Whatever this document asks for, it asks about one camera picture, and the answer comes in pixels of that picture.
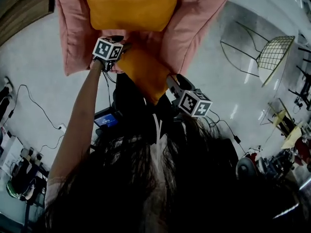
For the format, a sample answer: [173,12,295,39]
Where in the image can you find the wooden step platform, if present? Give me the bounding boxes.
[0,0,55,47]

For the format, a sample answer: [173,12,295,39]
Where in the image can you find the small orange pillow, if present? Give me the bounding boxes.
[116,48,173,106]

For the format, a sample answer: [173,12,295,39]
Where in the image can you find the long black floor cable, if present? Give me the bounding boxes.
[208,110,247,155]

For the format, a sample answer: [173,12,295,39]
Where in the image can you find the pink cushioned armchair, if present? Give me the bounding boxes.
[52,0,238,77]

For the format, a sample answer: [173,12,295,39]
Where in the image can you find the large orange pillow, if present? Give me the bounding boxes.
[82,0,187,32]

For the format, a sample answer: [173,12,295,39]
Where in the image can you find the black device with blue screen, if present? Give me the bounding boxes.
[94,107,122,131]

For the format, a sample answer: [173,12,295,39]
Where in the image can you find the yellow folding table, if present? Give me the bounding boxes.
[267,98,304,150]

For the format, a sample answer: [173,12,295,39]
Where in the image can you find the black power adapter cable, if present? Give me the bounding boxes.
[1,84,61,130]

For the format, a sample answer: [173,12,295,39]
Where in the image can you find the person's white blouse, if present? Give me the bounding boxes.
[45,113,171,210]

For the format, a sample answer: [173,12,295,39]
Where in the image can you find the thin black cable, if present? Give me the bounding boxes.
[38,134,65,155]

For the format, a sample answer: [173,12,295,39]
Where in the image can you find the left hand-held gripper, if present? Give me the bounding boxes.
[92,34,133,72]

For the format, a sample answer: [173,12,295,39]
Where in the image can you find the gold wire chair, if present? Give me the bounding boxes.
[220,20,296,87]

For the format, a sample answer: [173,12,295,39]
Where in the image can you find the person's left forearm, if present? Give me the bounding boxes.
[48,59,104,178]

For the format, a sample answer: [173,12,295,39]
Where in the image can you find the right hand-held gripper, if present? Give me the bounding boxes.
[166,73,213,118]

